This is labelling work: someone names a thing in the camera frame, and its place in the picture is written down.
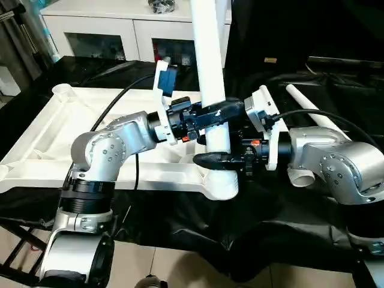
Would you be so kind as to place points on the teal printed plastic sheet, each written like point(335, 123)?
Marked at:
point(49, 39)

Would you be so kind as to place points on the white plastic table leg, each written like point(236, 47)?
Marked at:
point(300, 180)
point(306, 103)
point(210, 60)

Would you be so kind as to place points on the black bundle in clear bag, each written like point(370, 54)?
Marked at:
point(161, 6)

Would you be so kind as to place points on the black plastic mat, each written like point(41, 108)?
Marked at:
point(210, 225)

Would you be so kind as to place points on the dark horizontal bar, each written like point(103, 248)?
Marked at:
point(345, 62)

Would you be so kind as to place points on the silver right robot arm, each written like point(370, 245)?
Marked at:
point(345, 162)

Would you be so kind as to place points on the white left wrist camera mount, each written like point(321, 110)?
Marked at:
point(160, 114)

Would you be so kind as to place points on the black fabric backdrop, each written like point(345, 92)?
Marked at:
point(300, 27)

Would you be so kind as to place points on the black folding table frame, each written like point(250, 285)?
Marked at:
point(18, 249)

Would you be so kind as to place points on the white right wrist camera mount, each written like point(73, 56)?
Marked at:
point(258, 105)

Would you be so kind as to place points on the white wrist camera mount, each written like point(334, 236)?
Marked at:
point(160, 114)
point(258, 105)

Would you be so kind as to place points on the white glass-door cabinet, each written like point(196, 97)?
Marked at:
point(120, 27)

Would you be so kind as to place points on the grey metal tripod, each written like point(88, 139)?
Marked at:
point(18, 36)

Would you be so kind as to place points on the white plastic table top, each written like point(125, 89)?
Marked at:
point(60, 150)

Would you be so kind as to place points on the small tan label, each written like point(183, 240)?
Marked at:
point(270, 60)

